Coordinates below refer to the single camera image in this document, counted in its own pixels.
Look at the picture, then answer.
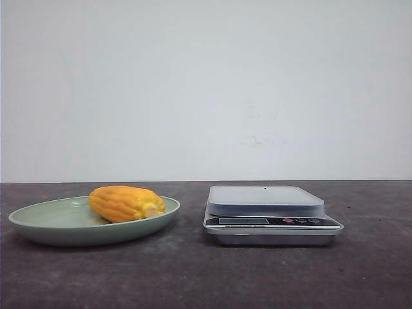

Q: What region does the yellow corn cob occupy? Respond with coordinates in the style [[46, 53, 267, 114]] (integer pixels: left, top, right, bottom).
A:
[[88, 185, 165, 223]]

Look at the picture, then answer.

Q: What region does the silver digital kitchen scale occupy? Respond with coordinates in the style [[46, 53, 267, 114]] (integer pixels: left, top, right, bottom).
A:
[[203, 185, 344, 246]]

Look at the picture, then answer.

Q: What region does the light green plate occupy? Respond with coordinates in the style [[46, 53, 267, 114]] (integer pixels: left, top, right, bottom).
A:
[[8, 196, 180, 247]]

